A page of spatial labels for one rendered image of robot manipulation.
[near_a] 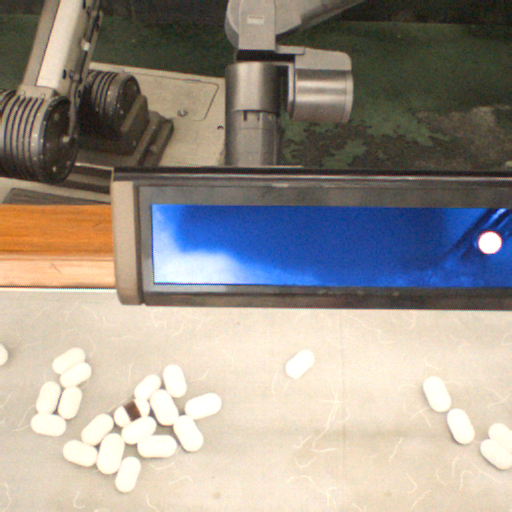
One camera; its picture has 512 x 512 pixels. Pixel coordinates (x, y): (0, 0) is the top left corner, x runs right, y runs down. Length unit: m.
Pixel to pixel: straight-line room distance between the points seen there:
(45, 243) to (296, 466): 0.39
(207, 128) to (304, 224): 1.06
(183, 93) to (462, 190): 1.19
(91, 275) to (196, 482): 0.28
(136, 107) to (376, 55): 1.40
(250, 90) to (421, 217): 0.35
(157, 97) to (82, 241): 0.74
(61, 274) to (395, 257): 0.51
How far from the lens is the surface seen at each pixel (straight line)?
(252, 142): 0.68
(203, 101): 1.50
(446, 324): 0.79
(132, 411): 0.69
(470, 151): 2.20
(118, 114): 1.25
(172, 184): 0.37
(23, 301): 0.82
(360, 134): 2.19
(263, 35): 0.69
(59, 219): 0.86
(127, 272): 0.38
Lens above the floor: 1.36
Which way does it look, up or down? 49 degrees down
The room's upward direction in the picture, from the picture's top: straight up
